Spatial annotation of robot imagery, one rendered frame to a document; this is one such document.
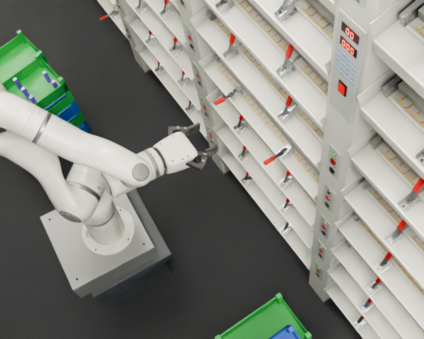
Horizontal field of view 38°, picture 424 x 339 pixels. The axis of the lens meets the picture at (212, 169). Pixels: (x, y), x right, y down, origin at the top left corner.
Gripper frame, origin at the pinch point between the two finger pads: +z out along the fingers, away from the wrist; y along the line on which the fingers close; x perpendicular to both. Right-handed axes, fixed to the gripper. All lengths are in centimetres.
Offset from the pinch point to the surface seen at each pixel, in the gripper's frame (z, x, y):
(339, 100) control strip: 7, 47, 35
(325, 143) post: 11.9, 25.5, 31.4
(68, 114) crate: -11, -73, -87
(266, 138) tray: 20.1, -8.2, 4.5
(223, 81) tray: 21.3, -7.6, -21.7
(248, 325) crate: 6, -88, 30
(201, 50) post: 17.9, 0.1, -30.3
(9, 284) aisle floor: -65, -103, -40
